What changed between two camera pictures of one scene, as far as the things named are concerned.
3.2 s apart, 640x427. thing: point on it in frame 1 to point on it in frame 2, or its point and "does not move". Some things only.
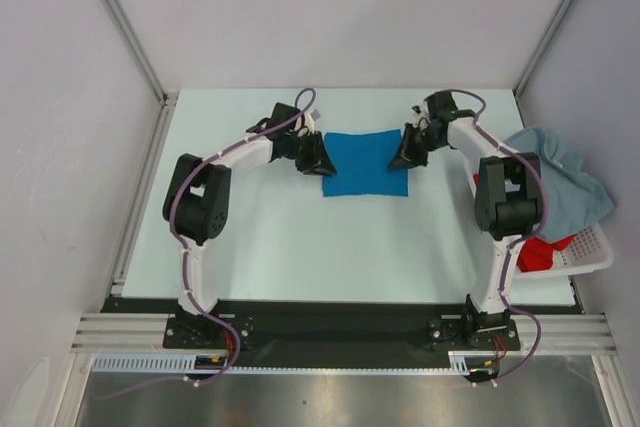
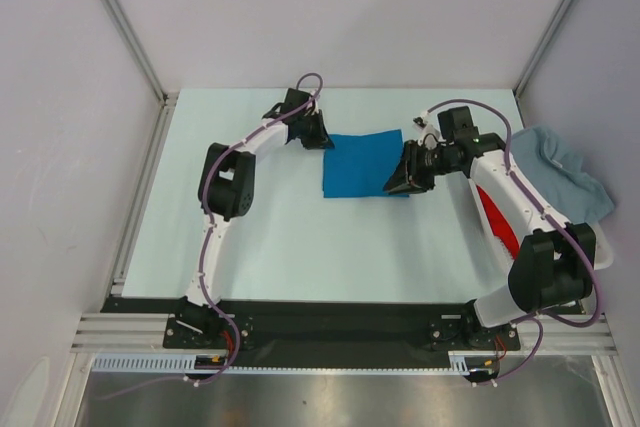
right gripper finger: [413, 150] to [400, 181]
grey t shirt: [576, 199] does not move
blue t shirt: [361, 162] does not move
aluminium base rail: [145, 332] does not move
